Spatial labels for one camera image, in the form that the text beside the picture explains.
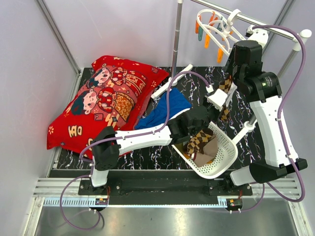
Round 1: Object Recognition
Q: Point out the brown yellow diamond sock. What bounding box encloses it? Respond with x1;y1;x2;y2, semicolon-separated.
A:
186;128;215;155
219;75;237;121

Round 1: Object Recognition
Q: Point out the maroon striped beige sock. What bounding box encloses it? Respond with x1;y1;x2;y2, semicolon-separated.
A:
192;136;218;167

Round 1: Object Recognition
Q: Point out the white round clip hanger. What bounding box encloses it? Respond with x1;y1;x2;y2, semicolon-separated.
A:
195;9;245;63

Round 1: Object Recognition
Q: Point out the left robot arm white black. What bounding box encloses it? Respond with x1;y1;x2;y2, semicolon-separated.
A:
89;103;221;195

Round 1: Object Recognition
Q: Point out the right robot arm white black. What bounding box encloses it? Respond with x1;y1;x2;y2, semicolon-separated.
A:
223;40;308;195

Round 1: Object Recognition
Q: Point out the white perforated plastic basket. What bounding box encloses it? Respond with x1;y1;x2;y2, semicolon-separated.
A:
172;122;238;179

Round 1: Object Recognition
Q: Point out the silver clothes rack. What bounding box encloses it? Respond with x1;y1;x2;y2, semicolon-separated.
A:
151;0;312;144

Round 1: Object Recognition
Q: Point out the blue towel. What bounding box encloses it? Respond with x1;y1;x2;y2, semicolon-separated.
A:
135;88;191;130

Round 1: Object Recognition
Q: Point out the red cartoon print pillow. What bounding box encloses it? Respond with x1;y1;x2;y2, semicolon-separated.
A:
46;55;169;153

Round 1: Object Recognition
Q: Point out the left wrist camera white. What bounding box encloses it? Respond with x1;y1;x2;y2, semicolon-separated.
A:
205;85;228;111

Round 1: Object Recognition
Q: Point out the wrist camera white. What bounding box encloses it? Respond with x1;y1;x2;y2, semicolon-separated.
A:
246;25;269;48
205;85;228;111

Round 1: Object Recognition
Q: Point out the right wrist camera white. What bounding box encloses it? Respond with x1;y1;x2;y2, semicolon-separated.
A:
246;25;269;48

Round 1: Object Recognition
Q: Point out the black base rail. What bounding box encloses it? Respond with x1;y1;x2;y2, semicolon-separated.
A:
78;170;252;197

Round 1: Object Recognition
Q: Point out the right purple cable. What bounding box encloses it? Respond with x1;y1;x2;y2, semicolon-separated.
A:
251;24;308;204

